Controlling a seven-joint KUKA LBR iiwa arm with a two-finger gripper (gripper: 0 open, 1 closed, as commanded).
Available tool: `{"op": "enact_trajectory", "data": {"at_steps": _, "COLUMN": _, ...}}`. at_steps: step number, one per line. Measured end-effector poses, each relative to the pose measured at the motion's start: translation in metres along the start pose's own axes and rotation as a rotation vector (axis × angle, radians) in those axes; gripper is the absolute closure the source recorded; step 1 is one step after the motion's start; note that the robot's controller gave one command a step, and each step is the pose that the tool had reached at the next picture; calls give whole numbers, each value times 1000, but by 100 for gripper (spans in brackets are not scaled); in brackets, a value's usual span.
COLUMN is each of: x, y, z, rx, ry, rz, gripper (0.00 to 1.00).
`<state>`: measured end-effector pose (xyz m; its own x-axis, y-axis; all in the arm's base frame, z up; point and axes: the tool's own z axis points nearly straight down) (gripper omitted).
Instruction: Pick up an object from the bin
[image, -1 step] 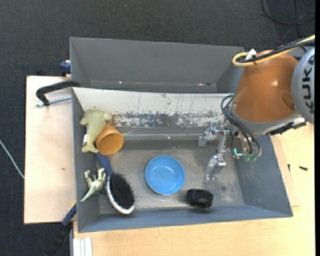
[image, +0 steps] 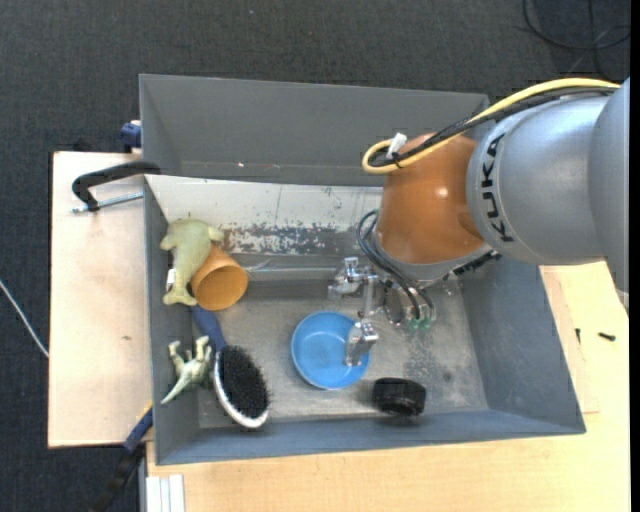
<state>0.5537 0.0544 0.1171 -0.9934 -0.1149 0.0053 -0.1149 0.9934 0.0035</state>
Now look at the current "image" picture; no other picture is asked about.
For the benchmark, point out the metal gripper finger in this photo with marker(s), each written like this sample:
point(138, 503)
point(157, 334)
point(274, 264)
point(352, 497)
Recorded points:
point(356, 347)
point(350, 280)

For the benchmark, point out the blue bowl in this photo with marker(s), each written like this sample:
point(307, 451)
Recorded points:
point(320, 350)

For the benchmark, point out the black toy tyre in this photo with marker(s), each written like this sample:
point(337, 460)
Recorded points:
point(399, 396)

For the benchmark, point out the orange cup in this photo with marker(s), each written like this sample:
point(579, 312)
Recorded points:
point(220, 287)

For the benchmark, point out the grey metal bin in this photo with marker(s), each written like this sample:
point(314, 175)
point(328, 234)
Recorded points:
point(310, 125)

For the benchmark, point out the pale green toy whale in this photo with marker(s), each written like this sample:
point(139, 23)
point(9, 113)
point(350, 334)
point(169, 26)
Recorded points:
point(192, 245)

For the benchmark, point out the green toy dinosaur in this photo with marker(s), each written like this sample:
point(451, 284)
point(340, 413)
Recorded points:
point(192, 370)

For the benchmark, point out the small black screw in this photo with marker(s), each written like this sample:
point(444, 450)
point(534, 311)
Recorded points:
point(607, 336)

